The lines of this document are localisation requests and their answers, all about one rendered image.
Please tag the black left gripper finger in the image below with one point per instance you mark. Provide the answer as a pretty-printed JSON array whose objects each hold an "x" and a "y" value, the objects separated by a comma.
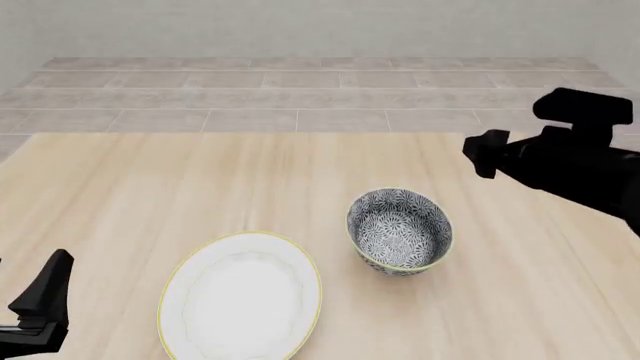
[{"x": 50, "y": 285}]

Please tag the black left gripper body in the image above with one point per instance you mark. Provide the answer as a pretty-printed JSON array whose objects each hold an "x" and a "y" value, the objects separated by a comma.
[{"x": 30, "y": 335}]

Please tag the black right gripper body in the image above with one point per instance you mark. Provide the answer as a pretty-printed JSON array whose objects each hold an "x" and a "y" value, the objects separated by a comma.
[{"x": 484, "y": 154}]

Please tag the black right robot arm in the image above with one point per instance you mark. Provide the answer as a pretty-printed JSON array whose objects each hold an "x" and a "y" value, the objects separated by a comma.
[{"x": 580, "y": 172}]

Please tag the black and white patterned bowl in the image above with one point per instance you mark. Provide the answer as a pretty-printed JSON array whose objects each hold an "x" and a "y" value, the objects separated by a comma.
[{"x": 400, "y": 234}]

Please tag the white plate with yellow rim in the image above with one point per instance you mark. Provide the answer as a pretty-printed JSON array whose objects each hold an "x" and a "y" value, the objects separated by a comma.
[{"x": 240, "y": 296}]

